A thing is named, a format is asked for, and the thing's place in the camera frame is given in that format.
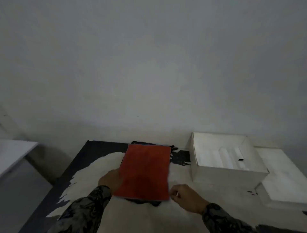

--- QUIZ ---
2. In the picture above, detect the white box lid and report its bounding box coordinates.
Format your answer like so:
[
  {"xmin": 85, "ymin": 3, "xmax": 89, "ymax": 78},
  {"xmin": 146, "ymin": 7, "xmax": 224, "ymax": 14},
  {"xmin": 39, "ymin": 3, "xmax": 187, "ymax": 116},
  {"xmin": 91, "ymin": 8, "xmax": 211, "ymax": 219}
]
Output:
[{"xmin": 255, "ymin": 148, "xmax": 307, "ymax": 212}]

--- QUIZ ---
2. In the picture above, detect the person's left forearm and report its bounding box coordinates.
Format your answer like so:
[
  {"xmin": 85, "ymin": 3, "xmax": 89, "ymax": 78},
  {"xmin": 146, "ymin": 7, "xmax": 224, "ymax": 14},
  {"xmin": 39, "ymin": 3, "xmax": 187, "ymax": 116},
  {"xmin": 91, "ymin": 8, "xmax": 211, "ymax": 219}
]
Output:
[{"xmin": 47, "ymin": 185, "xmax": 112, "ymax": 233}]

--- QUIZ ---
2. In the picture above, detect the person's left hand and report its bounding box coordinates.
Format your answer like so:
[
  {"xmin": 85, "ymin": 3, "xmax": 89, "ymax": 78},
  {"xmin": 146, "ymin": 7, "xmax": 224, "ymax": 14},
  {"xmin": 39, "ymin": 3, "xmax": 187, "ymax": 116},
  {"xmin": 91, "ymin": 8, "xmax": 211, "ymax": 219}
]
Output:
[{"xmin": 98, "ymin": 169, "xmax": 124, "ymax": 195}]

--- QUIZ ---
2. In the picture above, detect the yellow cloth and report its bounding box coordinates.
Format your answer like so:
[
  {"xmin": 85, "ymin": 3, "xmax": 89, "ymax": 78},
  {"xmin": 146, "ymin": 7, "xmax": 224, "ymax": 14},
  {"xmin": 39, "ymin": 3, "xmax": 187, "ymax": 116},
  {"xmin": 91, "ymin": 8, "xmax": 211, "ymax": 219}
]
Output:
[{"xmin": 124, "ymin": 141, "xmax": 179, "ymax": 207}]

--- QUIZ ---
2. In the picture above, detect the person's right hand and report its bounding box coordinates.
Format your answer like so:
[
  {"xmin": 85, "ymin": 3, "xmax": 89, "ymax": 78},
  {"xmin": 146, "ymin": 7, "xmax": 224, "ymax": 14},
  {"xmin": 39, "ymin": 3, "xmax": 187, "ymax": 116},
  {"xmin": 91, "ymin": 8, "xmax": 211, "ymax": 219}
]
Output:
[{"xmin": 169, "ymin": 184, "xmax": 209, "ymax": 215}]

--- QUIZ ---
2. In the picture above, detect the white side table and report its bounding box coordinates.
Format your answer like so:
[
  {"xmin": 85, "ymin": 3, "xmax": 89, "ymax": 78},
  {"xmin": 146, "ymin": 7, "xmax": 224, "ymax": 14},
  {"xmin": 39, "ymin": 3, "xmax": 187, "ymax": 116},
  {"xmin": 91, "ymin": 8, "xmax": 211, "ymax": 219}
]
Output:
[{"xmin": 0, "ymin": 139, "xmax": 38, "ymax": 178}]

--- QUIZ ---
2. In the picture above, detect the person's right forearm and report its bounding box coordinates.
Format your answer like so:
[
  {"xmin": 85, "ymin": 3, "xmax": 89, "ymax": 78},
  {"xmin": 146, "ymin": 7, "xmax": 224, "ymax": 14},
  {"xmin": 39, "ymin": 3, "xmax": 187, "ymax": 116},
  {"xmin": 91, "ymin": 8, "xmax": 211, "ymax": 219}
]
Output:
[{"xmin": 202, "ymin": 203, "xmax": 258, "ymax": 233}]

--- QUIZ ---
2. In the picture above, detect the red cloth with blue trim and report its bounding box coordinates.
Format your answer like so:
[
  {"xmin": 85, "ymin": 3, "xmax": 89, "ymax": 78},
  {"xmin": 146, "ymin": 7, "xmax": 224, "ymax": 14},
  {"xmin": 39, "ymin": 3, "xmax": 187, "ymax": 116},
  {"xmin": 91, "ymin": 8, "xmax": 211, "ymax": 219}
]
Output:
[{"xmin": 113, "ymin": 144, "xmax": 171, "ymax": 202}]

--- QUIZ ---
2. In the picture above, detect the white box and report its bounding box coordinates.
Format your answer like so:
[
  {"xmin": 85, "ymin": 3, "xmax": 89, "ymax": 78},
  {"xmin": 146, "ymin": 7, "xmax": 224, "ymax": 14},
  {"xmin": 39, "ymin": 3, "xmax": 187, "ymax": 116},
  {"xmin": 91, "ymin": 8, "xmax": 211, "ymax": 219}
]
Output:
[{"xmin": 191, "ymin": 132, "xmax": 269, "ymax": 190}]

